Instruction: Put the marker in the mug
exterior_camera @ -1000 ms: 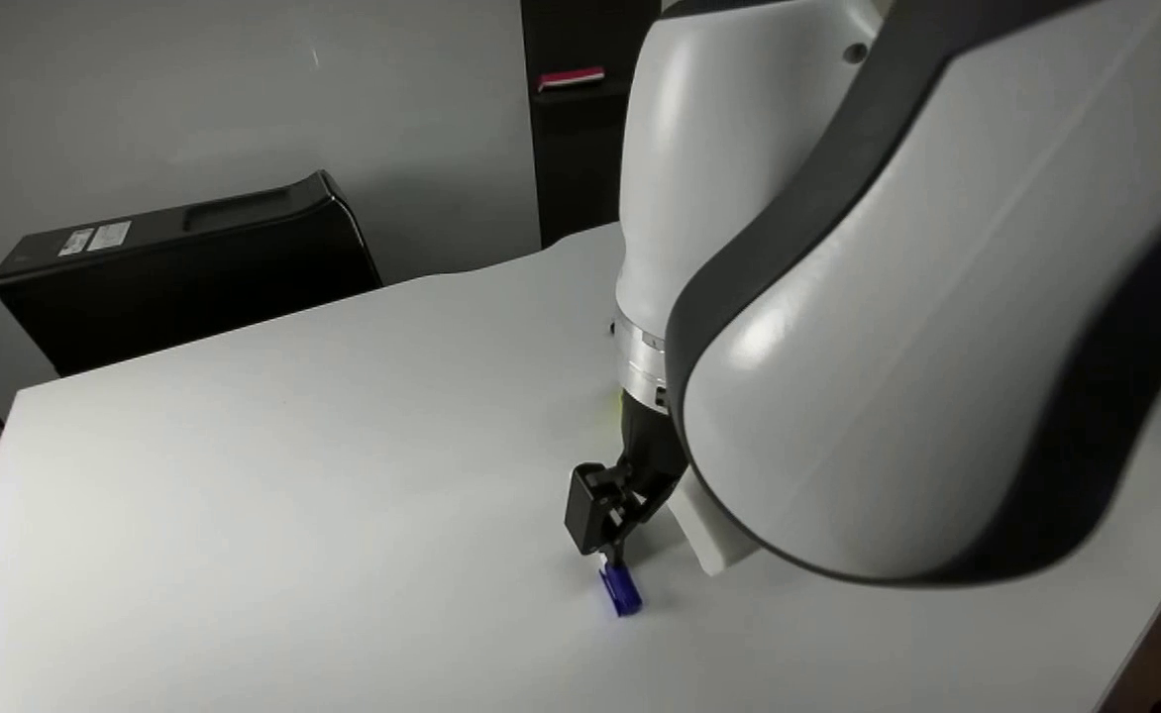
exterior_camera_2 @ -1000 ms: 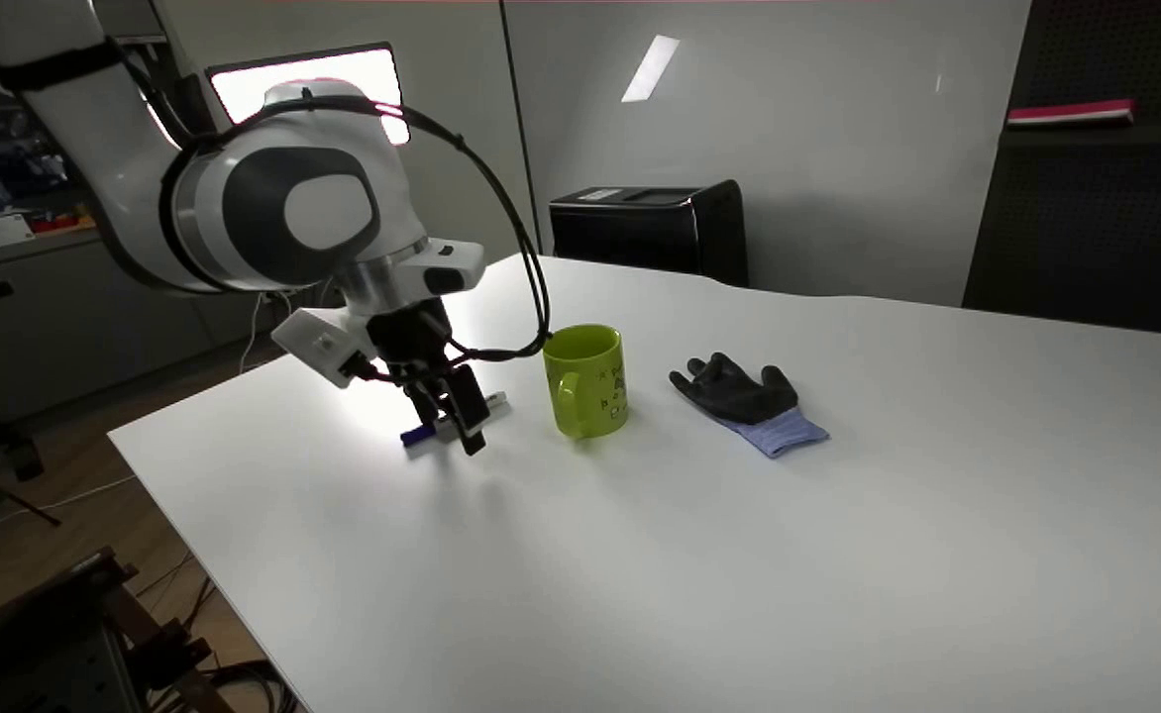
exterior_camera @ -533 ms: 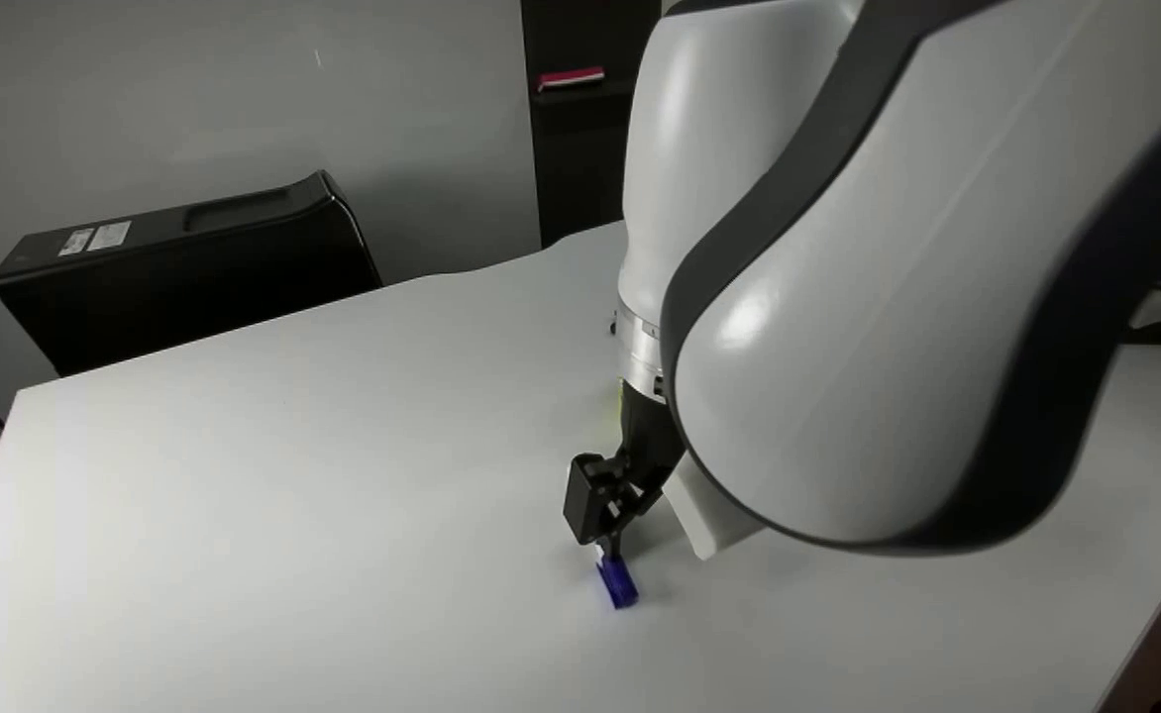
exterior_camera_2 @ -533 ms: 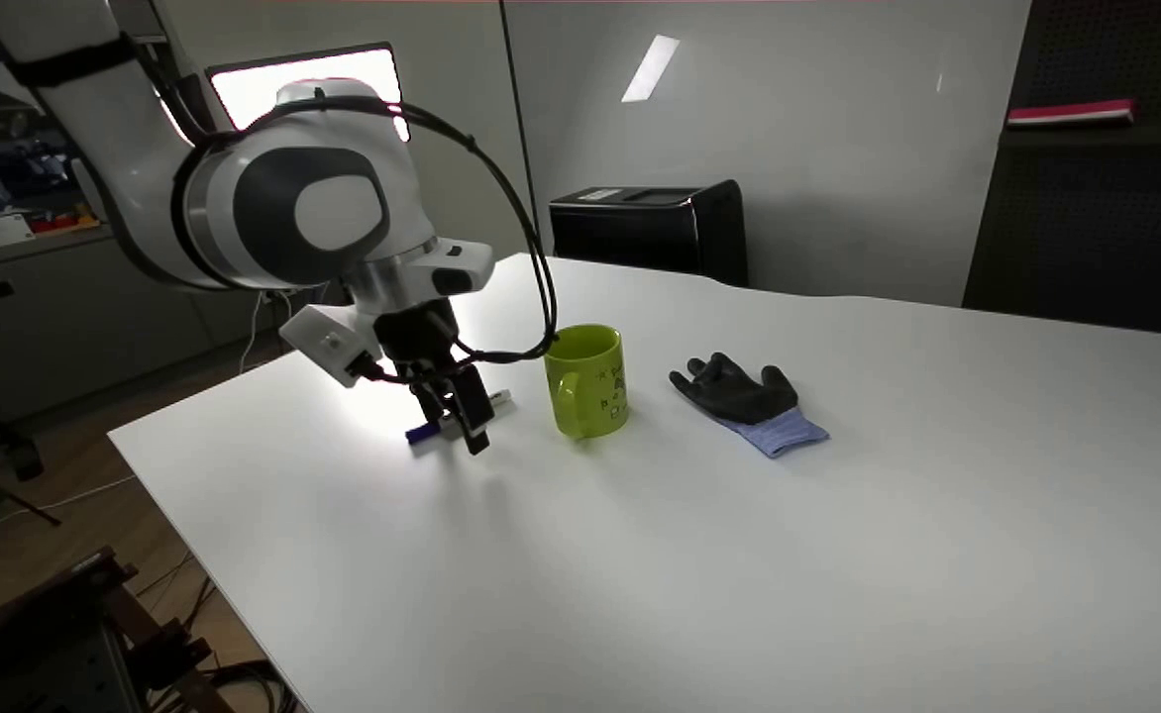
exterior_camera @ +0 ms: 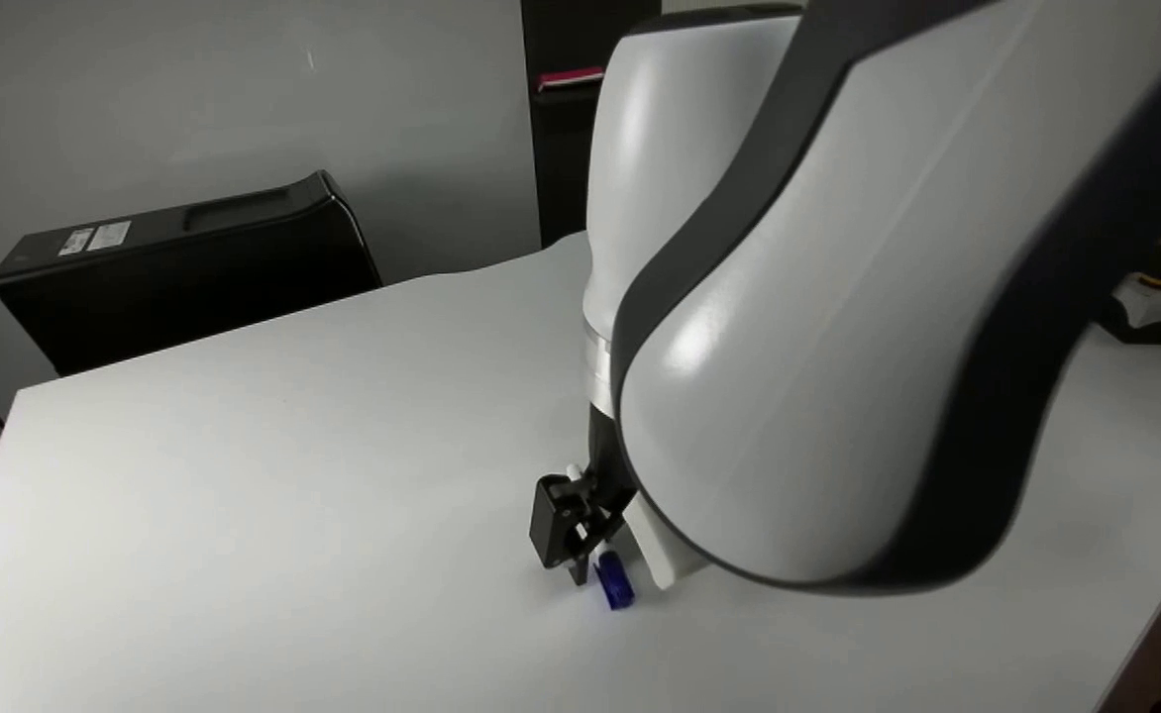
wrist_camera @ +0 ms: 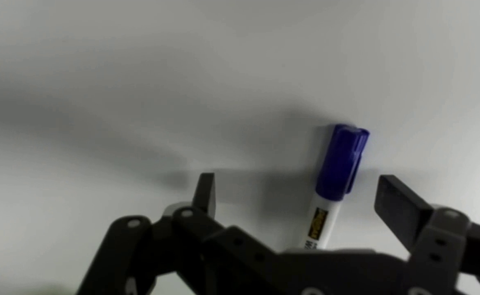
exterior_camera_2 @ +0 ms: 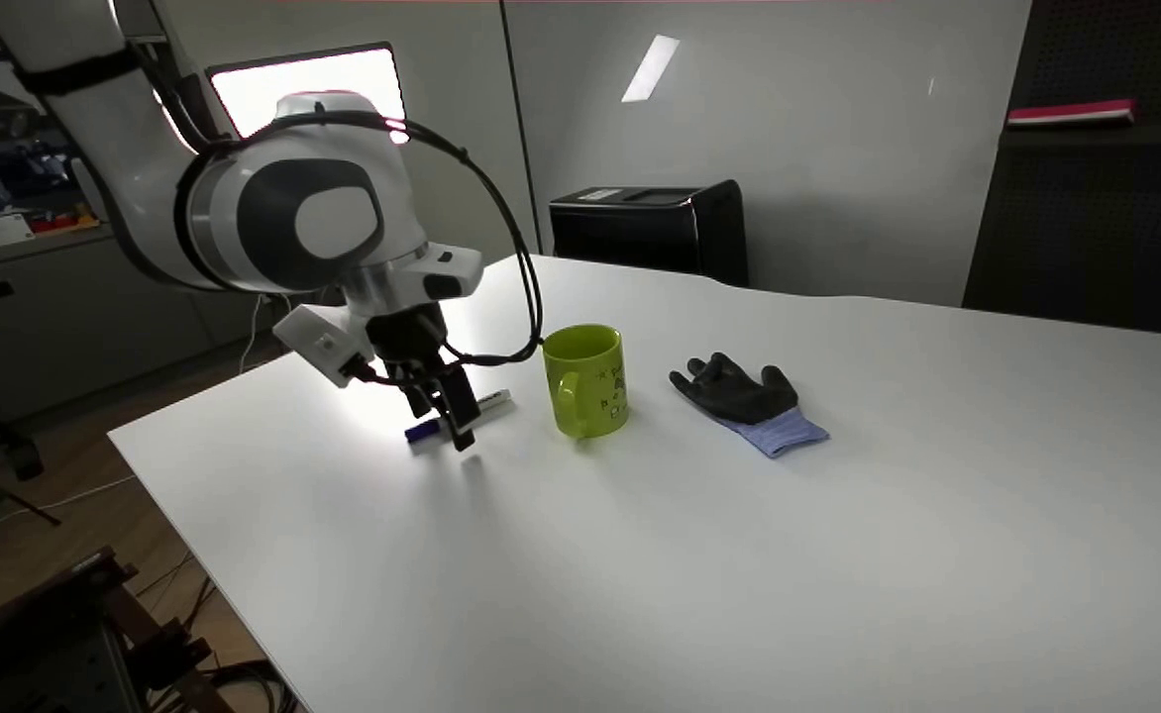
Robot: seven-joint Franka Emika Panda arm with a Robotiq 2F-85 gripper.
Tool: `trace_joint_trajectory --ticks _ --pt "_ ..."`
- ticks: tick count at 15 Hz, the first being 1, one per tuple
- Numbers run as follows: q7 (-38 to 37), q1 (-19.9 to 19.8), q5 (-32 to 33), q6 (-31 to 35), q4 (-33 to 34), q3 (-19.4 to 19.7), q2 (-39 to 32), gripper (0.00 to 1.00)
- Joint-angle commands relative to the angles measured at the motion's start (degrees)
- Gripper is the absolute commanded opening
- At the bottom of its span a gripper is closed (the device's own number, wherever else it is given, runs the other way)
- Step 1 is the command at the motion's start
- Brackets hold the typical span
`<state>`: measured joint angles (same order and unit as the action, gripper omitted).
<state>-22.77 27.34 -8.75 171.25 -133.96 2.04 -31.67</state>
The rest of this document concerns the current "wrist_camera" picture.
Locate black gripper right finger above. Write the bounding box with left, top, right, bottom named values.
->
left=371, top=174, right=480, bottom=295

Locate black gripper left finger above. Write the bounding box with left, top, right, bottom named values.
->
left=75, top=170, right=235, bottom=295

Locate blue capped white marker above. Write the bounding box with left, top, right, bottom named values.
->
left=301, top=123, right=371, bottom=252

